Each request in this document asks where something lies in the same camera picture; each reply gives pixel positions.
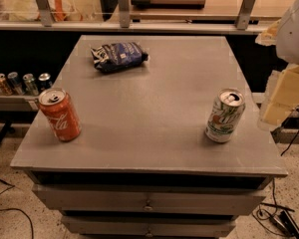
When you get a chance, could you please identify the red coke can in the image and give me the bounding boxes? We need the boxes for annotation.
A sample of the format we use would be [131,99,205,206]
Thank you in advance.
[38,88,81,141]

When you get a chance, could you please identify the lower grey drawer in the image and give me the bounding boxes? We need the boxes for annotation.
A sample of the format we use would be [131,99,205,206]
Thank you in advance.
[62,216,235,238]

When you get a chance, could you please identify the black cable right floor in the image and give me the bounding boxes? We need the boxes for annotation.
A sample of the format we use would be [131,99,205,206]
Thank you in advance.
[252,122,299,237]

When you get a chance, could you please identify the white green 7up can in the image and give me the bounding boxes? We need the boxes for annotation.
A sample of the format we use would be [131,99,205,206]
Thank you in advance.
[205,89,245,143]

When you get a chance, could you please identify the green silver can on shelf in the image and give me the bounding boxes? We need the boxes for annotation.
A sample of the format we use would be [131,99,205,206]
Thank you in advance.
[23,74,39,96]

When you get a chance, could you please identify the grey drawer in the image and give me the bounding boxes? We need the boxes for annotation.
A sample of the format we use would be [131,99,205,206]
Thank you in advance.
[62,216,235,238]
[32,184,265,216]

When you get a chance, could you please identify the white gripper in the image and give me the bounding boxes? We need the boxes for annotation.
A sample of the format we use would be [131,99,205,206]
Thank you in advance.
[255,0,299,130]

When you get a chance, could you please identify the orange can on shelf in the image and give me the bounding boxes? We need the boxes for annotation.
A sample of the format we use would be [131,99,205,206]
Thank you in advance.
[0,73,13,96]

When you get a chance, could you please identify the grey drawer cabinet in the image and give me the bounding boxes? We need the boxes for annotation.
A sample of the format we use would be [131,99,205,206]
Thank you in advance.
[10,34,289,239]

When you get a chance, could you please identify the black power strip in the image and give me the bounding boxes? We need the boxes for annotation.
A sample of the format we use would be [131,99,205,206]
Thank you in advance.
[278,211,299,239]

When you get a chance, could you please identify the black cable left floor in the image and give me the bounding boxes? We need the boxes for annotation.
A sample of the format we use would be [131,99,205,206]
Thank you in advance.
[0,122,35,239]

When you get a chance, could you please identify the blue silver can on shelf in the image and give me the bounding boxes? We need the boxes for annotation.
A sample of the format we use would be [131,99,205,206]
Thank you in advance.
[8,72,24,96]

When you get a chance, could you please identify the upper grey drawer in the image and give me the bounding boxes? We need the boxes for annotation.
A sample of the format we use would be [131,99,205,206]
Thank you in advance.
[32,184,265,216]

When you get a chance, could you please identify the orange white bag behind glass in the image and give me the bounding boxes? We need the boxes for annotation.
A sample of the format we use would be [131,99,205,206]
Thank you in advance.
[36,0,83,26]

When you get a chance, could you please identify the blue chip bag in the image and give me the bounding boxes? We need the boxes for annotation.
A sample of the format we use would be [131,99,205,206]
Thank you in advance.
[91,42,149,74]

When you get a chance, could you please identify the black cable floor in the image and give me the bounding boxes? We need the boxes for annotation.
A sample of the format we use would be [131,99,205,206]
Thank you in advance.
[0,122,35,239]
[252,122,299,237]

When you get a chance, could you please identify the dark blue can on shelf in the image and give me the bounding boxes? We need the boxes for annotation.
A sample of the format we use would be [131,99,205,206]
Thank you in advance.
[39,73,53,91]

